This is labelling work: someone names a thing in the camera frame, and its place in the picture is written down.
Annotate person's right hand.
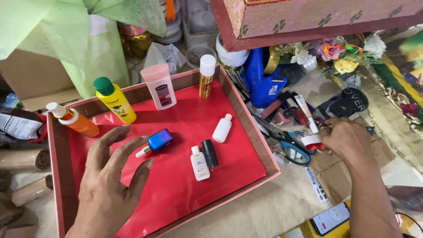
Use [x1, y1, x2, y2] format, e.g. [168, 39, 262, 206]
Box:
[319, 116, 376, 166]

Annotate person's left hand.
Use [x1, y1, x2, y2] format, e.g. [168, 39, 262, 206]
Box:
[65, 124, 155, 238]

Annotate red and white tape roll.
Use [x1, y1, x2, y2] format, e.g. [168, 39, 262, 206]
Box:
[300, 134, 326, 151]

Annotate red lipstick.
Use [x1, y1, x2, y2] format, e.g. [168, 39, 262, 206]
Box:
[294, 108, 310, 126]

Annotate cream tube with white cap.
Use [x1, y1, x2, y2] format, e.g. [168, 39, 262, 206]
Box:
[294, 95, 320, 135]

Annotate black round compact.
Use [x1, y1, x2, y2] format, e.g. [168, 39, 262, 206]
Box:
[328, 87, 369, 119]

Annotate flat brown cardboard piece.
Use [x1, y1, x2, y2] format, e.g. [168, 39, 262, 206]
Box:
[308, 116, 397, 206]

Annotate pink nail polish bottle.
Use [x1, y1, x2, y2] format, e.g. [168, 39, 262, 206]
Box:
[273, 106, 299, 126]

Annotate white barcode sticker strip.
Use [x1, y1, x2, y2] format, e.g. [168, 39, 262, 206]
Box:
[304, 166, 330, 203]

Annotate pink lip gloss tube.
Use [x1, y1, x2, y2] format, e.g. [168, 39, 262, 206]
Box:
[261, 97, 285, 119]

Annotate pink cardboard tray box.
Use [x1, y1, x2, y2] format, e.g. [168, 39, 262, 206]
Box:
[46, 64, 281, 238]

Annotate artificial flower bouquet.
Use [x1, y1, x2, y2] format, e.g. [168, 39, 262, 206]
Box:
[274, 32, 388, 87]

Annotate blue tape dispenser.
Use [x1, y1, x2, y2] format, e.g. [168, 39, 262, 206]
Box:
[244, 48, 288, 109]

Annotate gold framed decorated tray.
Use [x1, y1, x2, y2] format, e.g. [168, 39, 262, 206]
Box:
[363, 26, 423, 133]

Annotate black smartphone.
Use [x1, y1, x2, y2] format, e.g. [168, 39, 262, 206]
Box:
[310, 201, 351, 237]

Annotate gold ribbon roll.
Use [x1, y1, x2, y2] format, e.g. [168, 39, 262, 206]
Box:
[264, 46, 282, 75]

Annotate plain small white bottle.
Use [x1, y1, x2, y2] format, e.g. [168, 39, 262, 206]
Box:
[212, 113, 233, 143]

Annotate pink patterned box lid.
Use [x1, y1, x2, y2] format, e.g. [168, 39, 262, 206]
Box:
[210, 0, 423, 53]

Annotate small black bottle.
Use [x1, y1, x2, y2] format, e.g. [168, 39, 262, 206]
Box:
[201, 139, 219, 170]

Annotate large white tape roll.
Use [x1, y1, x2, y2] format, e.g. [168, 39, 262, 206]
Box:
[215, 33, 251, 68]

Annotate gold spray can white cap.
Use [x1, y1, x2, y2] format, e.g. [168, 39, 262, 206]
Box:
[199, 54, 217, 99]

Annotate labelled small white bottle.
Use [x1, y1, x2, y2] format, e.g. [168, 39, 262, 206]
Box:
[190, 146, 211, 182]

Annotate clear round plastic container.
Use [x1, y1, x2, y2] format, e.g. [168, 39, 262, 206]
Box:
[185, 44, 208, 69]

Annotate red paper lining sheet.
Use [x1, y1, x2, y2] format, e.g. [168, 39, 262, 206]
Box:
[66, 79, 268, 238]

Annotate blue purple dropper bottle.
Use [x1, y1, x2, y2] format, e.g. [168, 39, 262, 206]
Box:
[135, 128, 174, 158]

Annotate grey storage box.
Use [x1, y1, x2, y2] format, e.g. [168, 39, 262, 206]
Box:
[181, 0, 219, 50]

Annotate pink lotion bottle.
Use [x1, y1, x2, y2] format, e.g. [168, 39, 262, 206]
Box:
[140, 63, 178, 111]

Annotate white crumpled cloth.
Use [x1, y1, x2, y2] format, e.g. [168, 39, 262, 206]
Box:
[130, 42, 186, 85]

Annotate stack of round lids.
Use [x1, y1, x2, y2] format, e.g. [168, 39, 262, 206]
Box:
[155, 0, 183, 45]

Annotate gold jar with pink ribbon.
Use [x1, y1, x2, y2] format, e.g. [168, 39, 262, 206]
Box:
[118, 24, 153, 61]

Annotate yellow bottle with green cap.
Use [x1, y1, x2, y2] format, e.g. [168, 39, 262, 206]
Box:
[93, 77, 137, 125]

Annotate orange bottle with white cap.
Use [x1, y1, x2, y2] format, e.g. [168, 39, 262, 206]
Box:
[46, 102, 100, 138]

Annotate green tissue paper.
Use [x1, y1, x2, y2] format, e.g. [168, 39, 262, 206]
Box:
[0, 0, 167, 99]

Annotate brown cardboard box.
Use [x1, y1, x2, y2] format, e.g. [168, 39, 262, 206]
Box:
[0, 49, 82, 112]

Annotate brown paper roll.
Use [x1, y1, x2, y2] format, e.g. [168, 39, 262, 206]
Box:
[11, 175, 54, 208]
[0, 148, 51, 170]

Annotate dark snack packet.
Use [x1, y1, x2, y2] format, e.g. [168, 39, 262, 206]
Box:
[0, 105, 47, 143]

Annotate clear blue plastic bottle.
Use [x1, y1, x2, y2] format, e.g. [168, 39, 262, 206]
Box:
[0, 92, 24, 110]

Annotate blue handled scissors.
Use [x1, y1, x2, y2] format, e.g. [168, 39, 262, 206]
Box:
[254, 114, 316, 166]

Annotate black cable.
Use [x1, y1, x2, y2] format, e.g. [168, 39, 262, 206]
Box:
[395, 212, 423, 232]

